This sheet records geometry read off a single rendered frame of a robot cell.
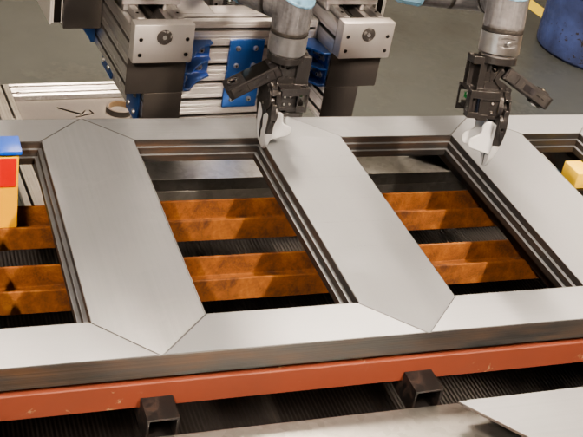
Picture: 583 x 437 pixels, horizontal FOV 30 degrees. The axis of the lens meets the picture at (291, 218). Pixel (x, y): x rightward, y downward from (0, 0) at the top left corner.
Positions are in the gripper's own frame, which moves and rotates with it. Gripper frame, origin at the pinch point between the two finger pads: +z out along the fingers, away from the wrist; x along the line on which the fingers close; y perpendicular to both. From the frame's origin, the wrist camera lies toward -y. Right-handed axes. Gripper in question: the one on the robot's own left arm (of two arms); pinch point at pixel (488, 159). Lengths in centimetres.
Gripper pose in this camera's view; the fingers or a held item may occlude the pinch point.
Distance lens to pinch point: 210.3
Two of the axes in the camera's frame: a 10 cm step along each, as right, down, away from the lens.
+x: 1.8, 3.6, -9.1
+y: -9.8, -0.5, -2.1
